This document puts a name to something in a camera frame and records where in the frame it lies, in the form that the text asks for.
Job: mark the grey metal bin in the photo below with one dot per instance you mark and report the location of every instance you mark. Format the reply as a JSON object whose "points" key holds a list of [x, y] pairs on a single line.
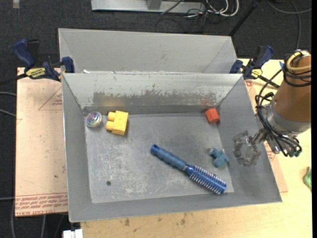
{"points": [[148, 157]]}

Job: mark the small blue toy figure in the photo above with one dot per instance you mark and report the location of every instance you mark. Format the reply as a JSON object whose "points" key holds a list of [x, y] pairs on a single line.
{"points": [[220, 159]]}

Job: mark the blue hairbrush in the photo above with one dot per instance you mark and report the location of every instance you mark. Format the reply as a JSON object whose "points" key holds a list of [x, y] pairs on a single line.
{"points": [[173, 159]]}

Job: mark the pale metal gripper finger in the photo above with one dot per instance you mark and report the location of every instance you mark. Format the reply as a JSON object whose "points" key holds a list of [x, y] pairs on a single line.
{"points": [[257, 155], [237, 142]]}

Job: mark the red-orange small block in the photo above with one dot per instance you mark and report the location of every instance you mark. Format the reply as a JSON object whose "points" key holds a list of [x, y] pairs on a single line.
{"points": [[212, 116]]}

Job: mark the brown cardboard board red print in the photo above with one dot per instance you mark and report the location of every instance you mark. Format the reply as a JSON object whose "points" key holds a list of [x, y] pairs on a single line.
{"points": [[39, 142]]}

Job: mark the clear iridescent glass ball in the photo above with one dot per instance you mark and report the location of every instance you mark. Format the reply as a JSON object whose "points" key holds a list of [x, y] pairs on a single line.
{"points": [[94, 119]]}

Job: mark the yellow toy building brick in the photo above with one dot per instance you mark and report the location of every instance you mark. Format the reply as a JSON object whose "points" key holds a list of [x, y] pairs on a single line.
{"points": [[119, 123]]}

